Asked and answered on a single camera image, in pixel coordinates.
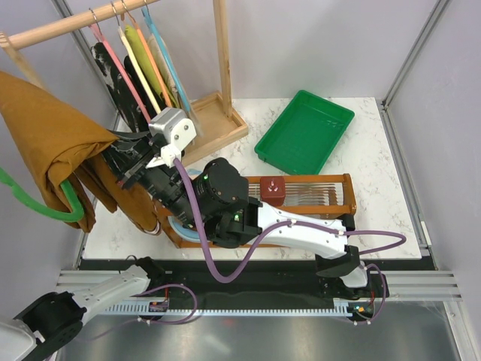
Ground black white patterned garment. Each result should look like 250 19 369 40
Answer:
89 41 151 177

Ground orange hanger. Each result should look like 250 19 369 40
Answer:
118 1 179 114

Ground pink hanger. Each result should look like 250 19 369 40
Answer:
89 8 150 123

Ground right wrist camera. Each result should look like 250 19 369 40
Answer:
146 108 197 168

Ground green plastic tray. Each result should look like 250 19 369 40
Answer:
254 90 355 175

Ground blue hanger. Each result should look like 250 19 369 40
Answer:
141 7 192 112

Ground red cube power socket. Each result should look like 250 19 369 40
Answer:
259 176 286 207

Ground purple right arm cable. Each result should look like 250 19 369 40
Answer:
174 157 408 326

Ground wooden clothes rack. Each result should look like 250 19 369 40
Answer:
1 1 249 165

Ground green velvet hanger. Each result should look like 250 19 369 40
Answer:
1 168 85 223

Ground yellow-green garment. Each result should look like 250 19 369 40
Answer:
124 25 178 108

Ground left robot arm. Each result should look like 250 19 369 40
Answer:
1 257 165 360

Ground grey cable duct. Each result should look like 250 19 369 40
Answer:
101 299 352 317

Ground cream hanger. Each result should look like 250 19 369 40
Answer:
119 1 162 116

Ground brown wooden shelf rack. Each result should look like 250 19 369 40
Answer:
153 173 357 249

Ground beige garment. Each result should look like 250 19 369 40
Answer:
147 35 204 136

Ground mustard brown trousers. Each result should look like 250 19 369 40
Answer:
1 72 162 235

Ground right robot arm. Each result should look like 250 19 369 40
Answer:
101 125 371 296

